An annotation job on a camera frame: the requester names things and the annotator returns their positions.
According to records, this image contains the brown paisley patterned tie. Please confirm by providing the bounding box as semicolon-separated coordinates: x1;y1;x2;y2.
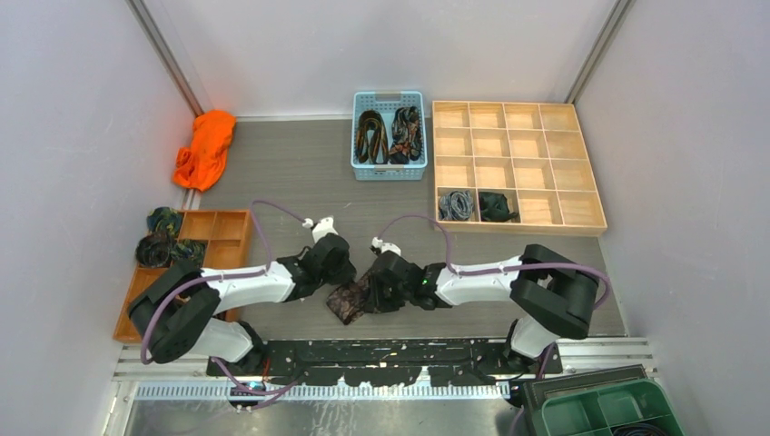
325;271;372;325

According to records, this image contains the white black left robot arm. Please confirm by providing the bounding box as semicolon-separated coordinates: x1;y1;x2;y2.
127;217;356;375

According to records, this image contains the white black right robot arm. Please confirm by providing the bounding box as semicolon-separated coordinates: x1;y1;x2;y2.
363;240;599;373

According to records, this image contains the grey patterned rolled tie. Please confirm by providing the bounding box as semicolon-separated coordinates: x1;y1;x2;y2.
438;190;475;222

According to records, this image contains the orange wooden compartment tray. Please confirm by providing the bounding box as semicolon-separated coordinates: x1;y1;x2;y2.
113;210;252;343

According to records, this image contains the dark green rolled tie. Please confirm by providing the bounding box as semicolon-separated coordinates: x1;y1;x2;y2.
478;191;518;223

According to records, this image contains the orange striped dark tie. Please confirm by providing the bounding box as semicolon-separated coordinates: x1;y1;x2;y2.
354;110;389;164

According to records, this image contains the red floral dark tie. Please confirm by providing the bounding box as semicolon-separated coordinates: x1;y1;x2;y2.
388;106;423;164

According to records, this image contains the green patterned rolled tie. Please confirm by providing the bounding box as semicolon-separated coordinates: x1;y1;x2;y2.
170;239;207;267

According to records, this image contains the orange cloth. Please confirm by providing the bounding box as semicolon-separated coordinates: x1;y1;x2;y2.
172;110;236;192

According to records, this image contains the light wooden compartment tray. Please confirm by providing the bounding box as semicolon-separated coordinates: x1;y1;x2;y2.
432;101;607;237

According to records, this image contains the light blue plastic basket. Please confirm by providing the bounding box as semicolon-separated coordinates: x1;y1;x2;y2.
350;91;429;181

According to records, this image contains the blue yellow rolled tie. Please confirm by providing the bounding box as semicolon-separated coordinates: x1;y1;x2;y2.
146;206;184;238

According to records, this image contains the dark brown rolled tie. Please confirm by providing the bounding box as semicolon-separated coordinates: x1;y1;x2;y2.
134;232;175;269

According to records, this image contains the dark framed box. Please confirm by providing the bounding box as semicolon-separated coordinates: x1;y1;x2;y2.
516;364;647;435

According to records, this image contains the green plastic bin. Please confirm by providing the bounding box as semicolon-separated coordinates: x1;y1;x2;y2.
533;379;685;435

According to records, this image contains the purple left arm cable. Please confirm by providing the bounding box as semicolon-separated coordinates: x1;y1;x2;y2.
140;200;314;411

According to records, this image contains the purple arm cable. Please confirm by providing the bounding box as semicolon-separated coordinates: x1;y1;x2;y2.
375;214;613;436
140;200;314;411

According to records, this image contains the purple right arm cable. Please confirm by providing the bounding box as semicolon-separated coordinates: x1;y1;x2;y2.
375;214;613;436

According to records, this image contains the perforated aluminium rail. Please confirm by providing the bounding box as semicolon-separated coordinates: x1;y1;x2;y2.
134;381;510;401

